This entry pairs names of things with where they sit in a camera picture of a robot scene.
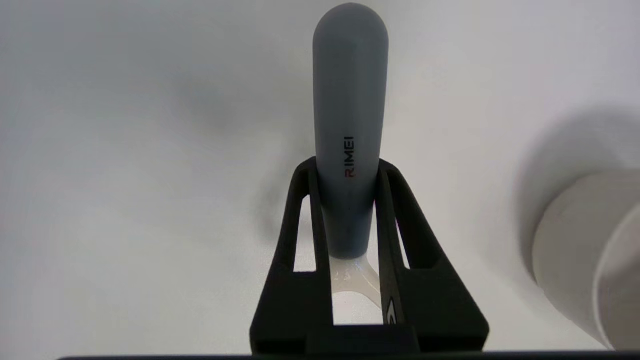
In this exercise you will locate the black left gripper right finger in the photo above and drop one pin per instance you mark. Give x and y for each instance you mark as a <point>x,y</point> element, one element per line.
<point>425,285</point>

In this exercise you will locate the white round bowl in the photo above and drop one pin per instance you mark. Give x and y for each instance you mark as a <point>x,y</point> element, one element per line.
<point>585,270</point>

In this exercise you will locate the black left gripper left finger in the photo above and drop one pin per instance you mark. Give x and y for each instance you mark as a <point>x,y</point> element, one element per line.
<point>295,285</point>

